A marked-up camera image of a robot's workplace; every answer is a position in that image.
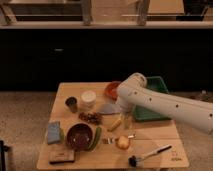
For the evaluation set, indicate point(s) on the brown wooden block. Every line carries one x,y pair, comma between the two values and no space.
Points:
61,156

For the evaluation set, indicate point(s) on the dark red bowl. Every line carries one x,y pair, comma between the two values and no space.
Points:
79,137

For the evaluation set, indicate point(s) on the green plastic tray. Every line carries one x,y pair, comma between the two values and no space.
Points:
142,114

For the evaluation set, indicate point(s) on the dark metal cup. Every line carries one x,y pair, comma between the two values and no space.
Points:
71,103

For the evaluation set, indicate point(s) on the black white brush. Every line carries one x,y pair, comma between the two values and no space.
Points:
134,160

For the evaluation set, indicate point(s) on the yellow banana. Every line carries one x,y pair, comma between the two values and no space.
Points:
114,125

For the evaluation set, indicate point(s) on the white paper cup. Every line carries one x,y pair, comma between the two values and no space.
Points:
88,98

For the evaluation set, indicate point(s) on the green cucumber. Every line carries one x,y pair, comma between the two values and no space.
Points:
95,140

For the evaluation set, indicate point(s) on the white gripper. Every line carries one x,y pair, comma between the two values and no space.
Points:
125,107

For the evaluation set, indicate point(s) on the brown grape bunch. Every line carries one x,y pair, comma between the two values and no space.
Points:
92,118

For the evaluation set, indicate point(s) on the orange bowl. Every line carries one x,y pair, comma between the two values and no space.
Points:
111,90

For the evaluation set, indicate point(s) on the blue sponge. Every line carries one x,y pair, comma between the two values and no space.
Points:
54,133

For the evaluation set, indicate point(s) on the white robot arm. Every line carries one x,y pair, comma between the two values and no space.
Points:
133,92

